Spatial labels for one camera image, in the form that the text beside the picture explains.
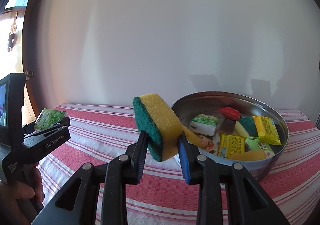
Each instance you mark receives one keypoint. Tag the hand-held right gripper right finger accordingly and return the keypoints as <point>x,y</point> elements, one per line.
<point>183,160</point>

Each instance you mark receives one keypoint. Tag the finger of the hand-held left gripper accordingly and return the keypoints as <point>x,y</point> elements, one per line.
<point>30,128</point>
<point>57,127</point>

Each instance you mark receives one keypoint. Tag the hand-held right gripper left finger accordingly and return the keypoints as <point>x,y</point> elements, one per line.
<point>142,157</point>

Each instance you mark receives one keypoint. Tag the green tissue pack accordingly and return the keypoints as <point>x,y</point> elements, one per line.
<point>203,124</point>
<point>50,117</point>
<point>260,146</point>

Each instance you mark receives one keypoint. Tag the pink printed packet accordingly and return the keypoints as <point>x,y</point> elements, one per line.
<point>207,143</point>

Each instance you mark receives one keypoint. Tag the thick green yellow sponge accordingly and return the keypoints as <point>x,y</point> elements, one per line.
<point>162,119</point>

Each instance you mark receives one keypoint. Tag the yellow snack packet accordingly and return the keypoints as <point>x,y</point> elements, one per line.
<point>232,144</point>
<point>267,129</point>

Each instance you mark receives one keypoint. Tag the round blue cookie tin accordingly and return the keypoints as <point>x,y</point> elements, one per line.
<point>212,101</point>

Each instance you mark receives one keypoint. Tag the red snack packet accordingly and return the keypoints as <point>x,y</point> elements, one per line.
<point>230,112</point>

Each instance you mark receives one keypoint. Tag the green-stained yellow sponge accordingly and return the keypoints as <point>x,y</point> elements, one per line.
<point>250,156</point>

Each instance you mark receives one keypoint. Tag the person's left hand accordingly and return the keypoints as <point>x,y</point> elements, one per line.
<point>12,205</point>

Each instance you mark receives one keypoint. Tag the red white striped tablecloth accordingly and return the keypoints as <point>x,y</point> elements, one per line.
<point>100,127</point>

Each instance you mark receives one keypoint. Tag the metal door latch plate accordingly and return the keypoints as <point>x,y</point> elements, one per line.
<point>30,75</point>

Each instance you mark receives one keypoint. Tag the dark wooden door frame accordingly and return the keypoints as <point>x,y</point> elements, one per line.
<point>24,39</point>

